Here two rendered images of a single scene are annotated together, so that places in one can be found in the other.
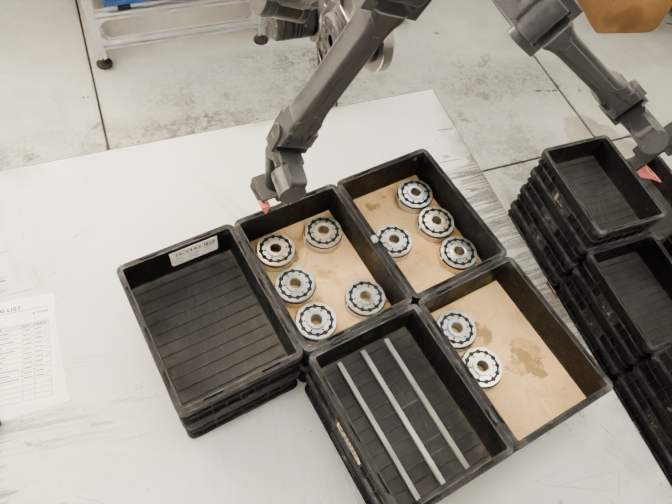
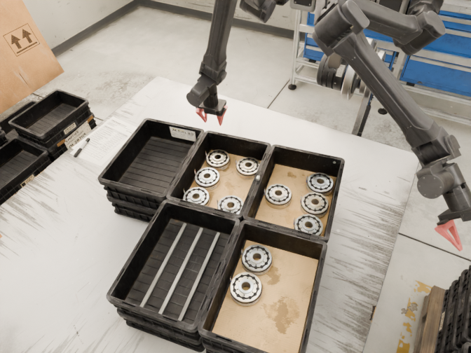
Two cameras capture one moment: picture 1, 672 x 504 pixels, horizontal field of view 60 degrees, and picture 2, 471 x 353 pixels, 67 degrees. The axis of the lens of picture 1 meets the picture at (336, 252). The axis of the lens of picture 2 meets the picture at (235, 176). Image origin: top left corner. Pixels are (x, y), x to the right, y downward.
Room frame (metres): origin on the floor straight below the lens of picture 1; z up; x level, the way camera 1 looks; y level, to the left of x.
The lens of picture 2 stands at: (0.32, -0.83, 1.95)
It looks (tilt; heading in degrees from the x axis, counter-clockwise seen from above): 48 degrees down; 61
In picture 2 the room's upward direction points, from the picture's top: 3 degrees counter-clockwise
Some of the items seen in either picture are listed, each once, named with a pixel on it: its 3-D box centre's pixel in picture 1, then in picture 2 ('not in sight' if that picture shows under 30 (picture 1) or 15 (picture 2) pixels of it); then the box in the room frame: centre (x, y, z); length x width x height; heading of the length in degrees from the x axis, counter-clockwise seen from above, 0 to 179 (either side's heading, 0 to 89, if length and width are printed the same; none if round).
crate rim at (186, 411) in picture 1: (207, 312); (154, 155); (0.55, 0.26, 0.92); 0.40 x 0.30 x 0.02; 39
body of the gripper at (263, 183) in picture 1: (278, 176); (210, 99); (0.78, 0.15, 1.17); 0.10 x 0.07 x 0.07; 128
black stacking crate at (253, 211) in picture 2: (415, 230); (295, 197); (0.92, -0.20, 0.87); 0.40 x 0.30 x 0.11; 39
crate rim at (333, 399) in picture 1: (408, 403); (178, 257); (0.42, -0.22, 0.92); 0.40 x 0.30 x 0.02; 39
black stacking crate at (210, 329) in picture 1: (209, 321); (156, 163); (0.55, 0.26, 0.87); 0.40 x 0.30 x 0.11; 39
